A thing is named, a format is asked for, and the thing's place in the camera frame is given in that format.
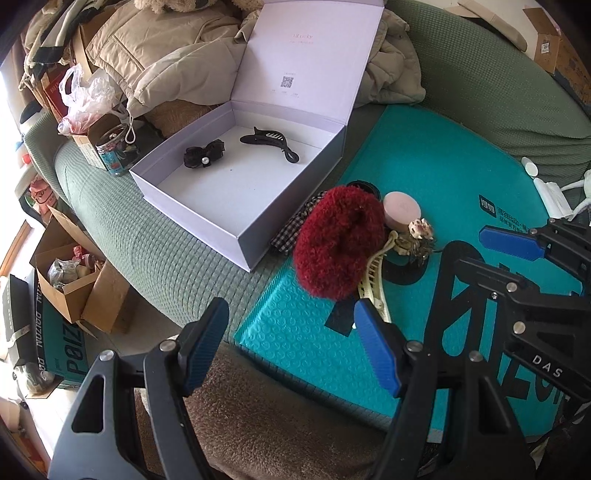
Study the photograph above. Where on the red fluffy scrunchie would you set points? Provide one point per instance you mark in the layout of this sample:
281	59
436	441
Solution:
323	249

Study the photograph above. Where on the flattened cardboard box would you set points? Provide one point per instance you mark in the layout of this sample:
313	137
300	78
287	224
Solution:
554	46

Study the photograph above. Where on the printed tin can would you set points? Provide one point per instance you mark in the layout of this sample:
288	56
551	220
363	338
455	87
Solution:
111	159

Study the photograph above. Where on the white plastic bag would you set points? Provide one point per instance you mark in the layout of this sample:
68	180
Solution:
87	101

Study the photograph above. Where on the beige hooded coat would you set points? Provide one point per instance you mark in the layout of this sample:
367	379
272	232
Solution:
392	69

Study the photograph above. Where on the lavender gift box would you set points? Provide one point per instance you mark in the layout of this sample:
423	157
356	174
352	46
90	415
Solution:
258	184

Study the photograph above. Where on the open cardboard box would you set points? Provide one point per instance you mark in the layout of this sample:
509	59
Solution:
111	295

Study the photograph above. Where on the black claw hair clip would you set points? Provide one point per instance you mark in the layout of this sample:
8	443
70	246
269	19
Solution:
277	143

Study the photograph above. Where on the black white checkered scrunchie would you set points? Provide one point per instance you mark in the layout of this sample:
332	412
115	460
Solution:
288	230

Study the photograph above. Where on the beige plush toy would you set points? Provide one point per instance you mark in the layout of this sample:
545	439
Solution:
184	4

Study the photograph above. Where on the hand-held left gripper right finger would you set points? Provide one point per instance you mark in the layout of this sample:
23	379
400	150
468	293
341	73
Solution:
376	350

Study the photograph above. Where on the pink round compact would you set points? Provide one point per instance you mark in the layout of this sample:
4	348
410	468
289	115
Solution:
401	207

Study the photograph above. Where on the teal printed carton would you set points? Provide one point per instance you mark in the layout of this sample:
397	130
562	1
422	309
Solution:
64	350

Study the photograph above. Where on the pink bag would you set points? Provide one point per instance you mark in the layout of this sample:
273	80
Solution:
39	198

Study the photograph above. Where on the pile of clothes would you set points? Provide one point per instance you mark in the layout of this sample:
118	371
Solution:
46	41

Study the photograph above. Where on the black hair band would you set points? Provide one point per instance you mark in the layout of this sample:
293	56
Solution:
367	186

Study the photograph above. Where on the teal bubble mailer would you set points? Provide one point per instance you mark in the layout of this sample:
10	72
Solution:
438	161

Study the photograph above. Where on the beige puffer jacket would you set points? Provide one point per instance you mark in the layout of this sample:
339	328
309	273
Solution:
175	50

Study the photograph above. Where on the cream hair clip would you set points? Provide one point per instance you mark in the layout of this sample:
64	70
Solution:
371	281

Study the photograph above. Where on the brown fleece blanket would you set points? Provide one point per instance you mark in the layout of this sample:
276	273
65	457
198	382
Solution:
277	424

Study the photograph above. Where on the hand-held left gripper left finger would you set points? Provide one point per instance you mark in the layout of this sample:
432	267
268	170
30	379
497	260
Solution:
205	344

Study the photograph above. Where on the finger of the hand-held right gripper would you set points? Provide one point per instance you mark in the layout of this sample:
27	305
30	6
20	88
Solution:
485	277
508	237

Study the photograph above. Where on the gold floral hair accessory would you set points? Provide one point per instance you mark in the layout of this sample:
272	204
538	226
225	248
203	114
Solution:
420	228

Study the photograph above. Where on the black bow hair clip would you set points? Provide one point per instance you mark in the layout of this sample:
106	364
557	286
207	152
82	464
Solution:
203	154

